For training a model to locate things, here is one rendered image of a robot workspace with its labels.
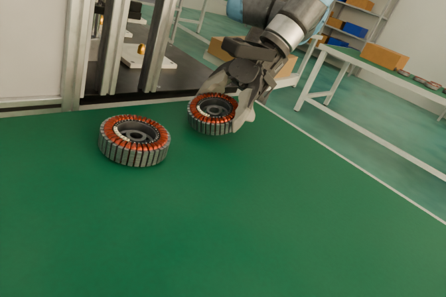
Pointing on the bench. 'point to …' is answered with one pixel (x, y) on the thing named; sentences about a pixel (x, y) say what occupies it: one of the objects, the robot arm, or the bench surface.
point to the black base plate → (195, 77)
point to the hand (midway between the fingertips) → (211, 113)
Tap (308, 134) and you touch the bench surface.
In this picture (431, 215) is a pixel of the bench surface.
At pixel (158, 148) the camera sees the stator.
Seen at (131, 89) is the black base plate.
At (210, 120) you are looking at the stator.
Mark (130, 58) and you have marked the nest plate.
